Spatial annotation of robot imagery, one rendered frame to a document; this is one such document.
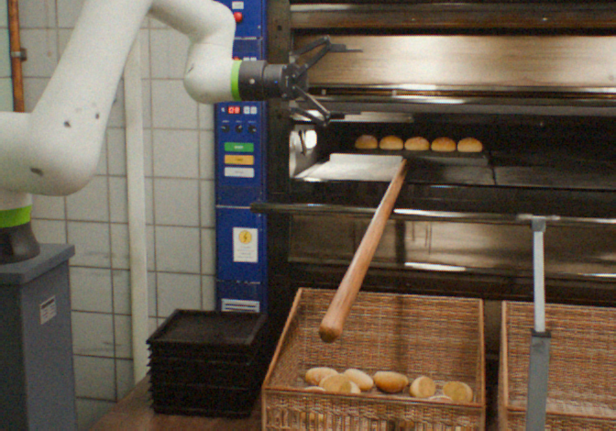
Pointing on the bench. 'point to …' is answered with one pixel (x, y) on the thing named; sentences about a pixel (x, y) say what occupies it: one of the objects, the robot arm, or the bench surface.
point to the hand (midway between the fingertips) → (357, 82)
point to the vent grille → (240, 305)
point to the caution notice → (246, 244)
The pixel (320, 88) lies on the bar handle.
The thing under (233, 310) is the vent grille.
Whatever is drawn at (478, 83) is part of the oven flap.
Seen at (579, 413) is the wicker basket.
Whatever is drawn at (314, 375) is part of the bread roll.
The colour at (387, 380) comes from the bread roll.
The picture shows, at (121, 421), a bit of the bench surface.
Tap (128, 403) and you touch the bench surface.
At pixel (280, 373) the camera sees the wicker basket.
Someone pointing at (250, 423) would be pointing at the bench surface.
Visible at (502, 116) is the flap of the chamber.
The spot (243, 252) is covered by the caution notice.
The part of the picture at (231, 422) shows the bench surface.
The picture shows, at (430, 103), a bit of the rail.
